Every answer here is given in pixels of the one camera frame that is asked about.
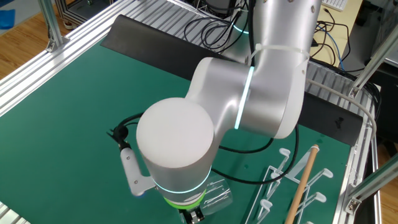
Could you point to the clear wine glass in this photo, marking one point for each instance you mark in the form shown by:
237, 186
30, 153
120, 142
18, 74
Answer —
219, 196

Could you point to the beige desk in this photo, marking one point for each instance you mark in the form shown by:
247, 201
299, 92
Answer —
354, 28

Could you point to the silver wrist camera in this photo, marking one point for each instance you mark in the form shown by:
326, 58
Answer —
132, 174

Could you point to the black frame cart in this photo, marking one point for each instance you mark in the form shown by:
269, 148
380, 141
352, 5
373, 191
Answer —
60, 6

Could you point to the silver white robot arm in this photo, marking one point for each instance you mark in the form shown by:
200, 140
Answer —
224, 99

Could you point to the black table mat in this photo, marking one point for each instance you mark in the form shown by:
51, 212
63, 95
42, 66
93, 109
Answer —
140, 40

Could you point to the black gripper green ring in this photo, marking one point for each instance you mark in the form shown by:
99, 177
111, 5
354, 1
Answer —
186, 208

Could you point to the green table mat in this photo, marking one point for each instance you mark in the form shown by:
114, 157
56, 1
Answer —
77, 140

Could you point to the aluminium frame post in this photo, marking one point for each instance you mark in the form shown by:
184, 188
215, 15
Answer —
50, 21
373, 182
376, 60

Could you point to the white keyboard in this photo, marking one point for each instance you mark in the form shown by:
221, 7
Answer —
335, 4

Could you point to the black equipment case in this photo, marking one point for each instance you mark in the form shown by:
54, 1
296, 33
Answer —
387, 102

